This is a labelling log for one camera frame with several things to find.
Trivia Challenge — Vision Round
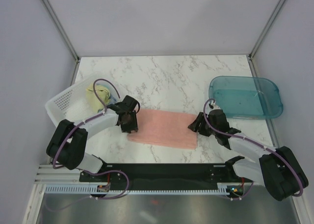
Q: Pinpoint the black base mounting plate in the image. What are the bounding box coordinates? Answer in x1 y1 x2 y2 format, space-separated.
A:
78 163 254 192

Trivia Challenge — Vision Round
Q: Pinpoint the blue towel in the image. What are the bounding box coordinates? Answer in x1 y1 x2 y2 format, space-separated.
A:
99 85 117 105

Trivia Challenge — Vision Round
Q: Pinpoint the teal translucent plastic tub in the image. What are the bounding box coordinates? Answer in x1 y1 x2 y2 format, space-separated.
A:
209 76 284 120

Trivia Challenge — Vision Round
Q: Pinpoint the left aluminium frame post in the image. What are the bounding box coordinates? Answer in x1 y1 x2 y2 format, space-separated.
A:
40 0 80 63

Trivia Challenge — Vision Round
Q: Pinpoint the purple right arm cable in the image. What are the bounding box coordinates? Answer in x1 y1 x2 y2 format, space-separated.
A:
203 98 307 201

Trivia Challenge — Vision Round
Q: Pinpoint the aluminium frame post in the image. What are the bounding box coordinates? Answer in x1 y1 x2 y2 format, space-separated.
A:
40 0 80 63
247 0 294 60

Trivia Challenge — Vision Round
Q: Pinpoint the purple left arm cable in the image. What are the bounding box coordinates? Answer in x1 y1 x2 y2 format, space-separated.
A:
51 78 131 212

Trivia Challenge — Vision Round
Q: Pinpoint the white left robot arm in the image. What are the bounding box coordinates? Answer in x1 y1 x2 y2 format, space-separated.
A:
46 95 140 182

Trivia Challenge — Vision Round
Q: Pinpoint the white perforated plastic basket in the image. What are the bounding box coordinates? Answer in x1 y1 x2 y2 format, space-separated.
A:
45 72 118 133

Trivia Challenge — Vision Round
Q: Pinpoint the pink towel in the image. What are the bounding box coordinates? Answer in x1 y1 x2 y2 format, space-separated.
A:
127 109 197 150

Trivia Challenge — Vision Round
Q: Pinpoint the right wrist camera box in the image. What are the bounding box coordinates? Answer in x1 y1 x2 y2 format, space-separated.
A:
209 101 220 111

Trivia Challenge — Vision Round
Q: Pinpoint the yellow towel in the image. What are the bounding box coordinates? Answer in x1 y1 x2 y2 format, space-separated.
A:
85 83 105 113

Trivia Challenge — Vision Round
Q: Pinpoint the aluminium table edge rail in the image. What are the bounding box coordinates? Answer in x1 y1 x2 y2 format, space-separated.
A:
34 165 80 184

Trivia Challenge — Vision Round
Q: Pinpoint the white slotted cable duct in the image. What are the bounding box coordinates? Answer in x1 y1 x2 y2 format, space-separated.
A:
45 183 243 195

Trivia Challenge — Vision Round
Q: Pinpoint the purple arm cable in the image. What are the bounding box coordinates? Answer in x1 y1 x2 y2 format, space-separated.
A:
51 78 131 212
203 98 307 201

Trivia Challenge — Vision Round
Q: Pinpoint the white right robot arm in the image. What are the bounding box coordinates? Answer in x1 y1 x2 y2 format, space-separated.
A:
188 109 309 201

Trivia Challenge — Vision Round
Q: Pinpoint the right aluminium frame post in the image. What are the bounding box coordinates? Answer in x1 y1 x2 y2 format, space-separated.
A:
247 0 294 60

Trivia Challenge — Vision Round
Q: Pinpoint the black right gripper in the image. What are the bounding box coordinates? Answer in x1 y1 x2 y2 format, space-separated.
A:
187 112 218 138

